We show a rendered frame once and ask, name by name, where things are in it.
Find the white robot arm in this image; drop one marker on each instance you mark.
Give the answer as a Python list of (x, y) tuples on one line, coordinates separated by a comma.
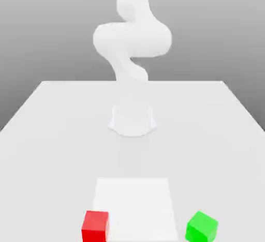
[(132, 39)]

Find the small red cube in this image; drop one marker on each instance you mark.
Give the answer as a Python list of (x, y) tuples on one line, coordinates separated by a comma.
[(94, 225)]

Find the small green cube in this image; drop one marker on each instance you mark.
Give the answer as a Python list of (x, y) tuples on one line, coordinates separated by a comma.
[(201, 227)]

